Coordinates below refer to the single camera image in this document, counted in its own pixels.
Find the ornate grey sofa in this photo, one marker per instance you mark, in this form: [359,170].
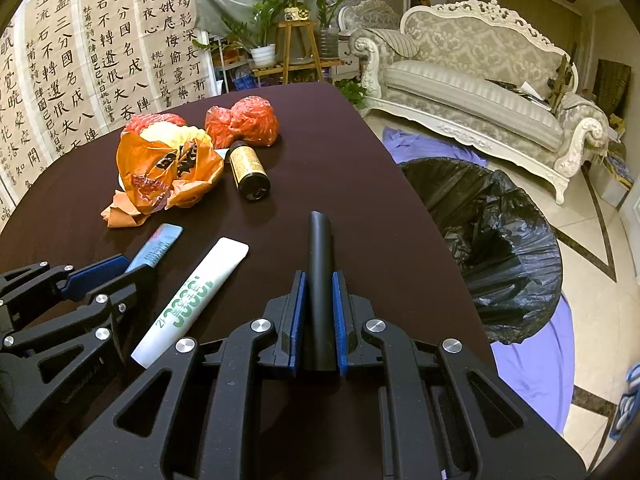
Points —
[450,85]

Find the black plastic tube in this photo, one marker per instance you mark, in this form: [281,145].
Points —
[320,260]

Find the plant in white pot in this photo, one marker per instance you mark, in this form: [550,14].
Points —
[262,55]

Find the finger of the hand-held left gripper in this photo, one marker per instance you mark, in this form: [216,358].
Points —
[130,285]
[95,275]

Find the orange plastic bag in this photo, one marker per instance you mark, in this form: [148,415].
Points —
[150,170]

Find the papers on sofa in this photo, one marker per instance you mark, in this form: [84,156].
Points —
[520,92]

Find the brown glass bottle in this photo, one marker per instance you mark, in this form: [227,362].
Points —
[247,170]

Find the red foam fruit net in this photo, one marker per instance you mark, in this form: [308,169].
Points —
[150,122]

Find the ornate grey armchair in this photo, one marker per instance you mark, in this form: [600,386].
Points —
[370,12]

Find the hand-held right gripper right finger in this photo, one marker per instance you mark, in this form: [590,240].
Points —
[340,320]

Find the white squeeze tube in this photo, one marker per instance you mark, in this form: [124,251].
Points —
[195,300]

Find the small green floor plant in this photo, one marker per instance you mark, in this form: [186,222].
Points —
[352,92]

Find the purple cloth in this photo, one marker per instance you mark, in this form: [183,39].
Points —
[535,375]

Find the trash bin with black liner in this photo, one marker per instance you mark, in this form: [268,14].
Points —
[500,240]

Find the blue squeeze tube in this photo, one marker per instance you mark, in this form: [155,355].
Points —
[155,247]

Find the plant in glass vase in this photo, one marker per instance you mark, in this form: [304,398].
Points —
[327,42]

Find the blue slipper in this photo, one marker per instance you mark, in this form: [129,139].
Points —
[627,400]

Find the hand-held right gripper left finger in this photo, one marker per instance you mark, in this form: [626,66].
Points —
[298,320]

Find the red plastic bag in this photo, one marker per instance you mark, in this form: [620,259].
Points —
[245,120]

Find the row of calligraphy sheets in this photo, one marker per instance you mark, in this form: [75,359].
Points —
[75,60]

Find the wooden model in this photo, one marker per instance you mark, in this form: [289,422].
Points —
[562,82]

